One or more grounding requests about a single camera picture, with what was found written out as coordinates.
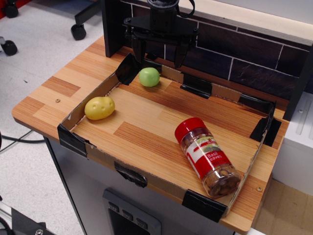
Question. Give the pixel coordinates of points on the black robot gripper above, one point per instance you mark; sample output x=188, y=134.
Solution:
x=165, y=24

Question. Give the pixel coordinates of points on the basil bottle with red cap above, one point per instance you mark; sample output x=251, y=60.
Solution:
x=217, y=174

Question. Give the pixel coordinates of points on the cardboard fence with black tape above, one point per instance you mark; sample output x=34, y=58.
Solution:
x=138, y=139

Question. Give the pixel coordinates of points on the green toy apple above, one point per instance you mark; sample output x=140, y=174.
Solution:
x=149, y=77

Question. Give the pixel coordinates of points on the black office chair base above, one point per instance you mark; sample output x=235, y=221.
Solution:
x=78, y=30

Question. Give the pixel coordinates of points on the yellow toy potato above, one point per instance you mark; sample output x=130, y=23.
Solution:
x=99, y=107

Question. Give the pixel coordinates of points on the dark brick-pattern backboard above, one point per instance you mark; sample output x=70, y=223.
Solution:
x=255, y=60

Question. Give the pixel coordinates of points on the black chair caster wheel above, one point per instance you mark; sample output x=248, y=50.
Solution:
x=8, y=46

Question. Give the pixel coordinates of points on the black chair caster far left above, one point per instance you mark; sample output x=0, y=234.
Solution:
x=10, y=9

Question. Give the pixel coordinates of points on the grey control panel with buttons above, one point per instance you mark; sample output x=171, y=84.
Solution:
x=126, y=219

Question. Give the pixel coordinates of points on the white side cabinet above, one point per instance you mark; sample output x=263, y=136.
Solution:
x=294, y=164

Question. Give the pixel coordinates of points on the black metal bracket with screw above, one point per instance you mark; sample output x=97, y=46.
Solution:
x=12, y=222

